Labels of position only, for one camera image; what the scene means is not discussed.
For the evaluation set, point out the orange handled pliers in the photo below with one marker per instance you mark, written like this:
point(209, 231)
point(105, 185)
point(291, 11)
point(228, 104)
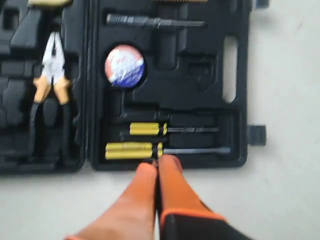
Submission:
point(52, 78)

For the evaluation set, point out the yellow tape measure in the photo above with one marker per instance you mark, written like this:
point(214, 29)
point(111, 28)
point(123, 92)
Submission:
point(48, 3)

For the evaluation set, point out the black plastic tool case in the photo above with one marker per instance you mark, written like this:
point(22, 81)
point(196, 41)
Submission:
point(193, 77)

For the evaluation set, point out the voltage tester screwdriver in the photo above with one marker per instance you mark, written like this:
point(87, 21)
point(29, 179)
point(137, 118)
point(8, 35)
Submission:
point(153, 22)

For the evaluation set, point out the electrical tape roll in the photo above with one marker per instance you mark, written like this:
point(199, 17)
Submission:
point(124, 66)

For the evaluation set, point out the long yellow handled screwdriver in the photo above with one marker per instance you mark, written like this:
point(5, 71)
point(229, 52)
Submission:
point(145, 150)

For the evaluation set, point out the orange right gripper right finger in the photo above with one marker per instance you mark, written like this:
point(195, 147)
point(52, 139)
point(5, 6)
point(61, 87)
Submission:
point(183, 214)

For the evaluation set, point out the short yellow handled screwdriver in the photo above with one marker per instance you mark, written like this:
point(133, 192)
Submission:
point(162, 129)

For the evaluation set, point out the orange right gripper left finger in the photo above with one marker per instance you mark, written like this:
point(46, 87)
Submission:
point(132, 216)

